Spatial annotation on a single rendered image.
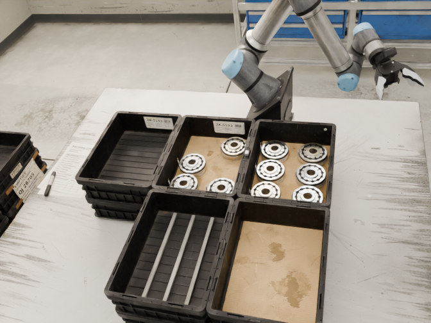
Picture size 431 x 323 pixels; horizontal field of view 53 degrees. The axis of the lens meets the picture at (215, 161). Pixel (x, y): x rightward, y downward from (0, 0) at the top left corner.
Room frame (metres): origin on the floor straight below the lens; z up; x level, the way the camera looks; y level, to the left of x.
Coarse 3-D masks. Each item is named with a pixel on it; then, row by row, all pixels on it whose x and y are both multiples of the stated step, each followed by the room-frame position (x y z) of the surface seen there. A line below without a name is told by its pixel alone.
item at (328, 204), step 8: (264, 120) 1.26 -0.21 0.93; (272, 120) 1.25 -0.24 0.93; (280, 120) 1.24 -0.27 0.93; (288, 120) 1.23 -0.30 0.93; (256, 128) 1.22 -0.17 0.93; (336, 128) 1.15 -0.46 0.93; (256, 136) 1.18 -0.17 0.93; (248, 160) 1.06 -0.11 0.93; (328, 176) 0.92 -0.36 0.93; (240, 184) 0.96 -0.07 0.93; (328, 184) 0.89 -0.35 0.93; (240, 192) 0.92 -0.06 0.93; (328, 192) 0.86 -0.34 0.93; (264, 200) 0.87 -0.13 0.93; (272, 200) 0.87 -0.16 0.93; (280, 200) 0.86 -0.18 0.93; (288, 200) 0.85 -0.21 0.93; (296, 200) 0.85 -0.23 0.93; (328, 200) 0.83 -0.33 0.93; (328, 208) 0.81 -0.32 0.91
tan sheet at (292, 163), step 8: (288, 144) 1.21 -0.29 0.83; (296, 144) 1.20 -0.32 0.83; (304, 144) 1.19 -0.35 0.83; (296, 152) 1.16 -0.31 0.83; (328, 152) 1.13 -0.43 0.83; (288, 160) 1.12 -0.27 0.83; (296, 160) 1.12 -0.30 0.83; (328, 160) 1.09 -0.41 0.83; (288, 168) 1.08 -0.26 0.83; (296, 168) 1.08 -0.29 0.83; (256, 176) 1.07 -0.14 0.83; (288, 176) 1.04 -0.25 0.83; (256, 184) 1.03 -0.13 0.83; (280, 184) 1.01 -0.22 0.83; (288, 184) 1.01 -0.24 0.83; (296, 184) 1.00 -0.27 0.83; (288, 192) 0.97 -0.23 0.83
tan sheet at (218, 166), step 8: (192, 136) 1.36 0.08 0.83; (192, 144) 1.31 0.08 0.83; (200, 144) 1.30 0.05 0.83; (208, 144) 1.29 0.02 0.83; (216, 144) 1.28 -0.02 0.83; (192, 152) 1.26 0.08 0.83; (200, 152) 1.25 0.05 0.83; (208, 152) 1.24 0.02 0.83; (216, 152) 1.24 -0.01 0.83; (208, 160) 1.20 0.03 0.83; (216, 160) 1.19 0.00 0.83; (224, 160) 1.18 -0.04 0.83; (232, 160) 1.18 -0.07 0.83; (240, 160) 1.17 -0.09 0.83; (208, 168) 1.16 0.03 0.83; (216, 168) 1.15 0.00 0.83; (224, 168) 1.14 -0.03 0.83; (232, 168) 1.13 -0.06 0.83; (200, 176) 1.12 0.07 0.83; (208, 176) 1.11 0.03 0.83; (216, 176) 1.11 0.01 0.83; (224, 176) 1.10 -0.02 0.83; (232, 176) 1.09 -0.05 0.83; (200, 184) 1.08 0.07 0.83; (208, 184) 1.07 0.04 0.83
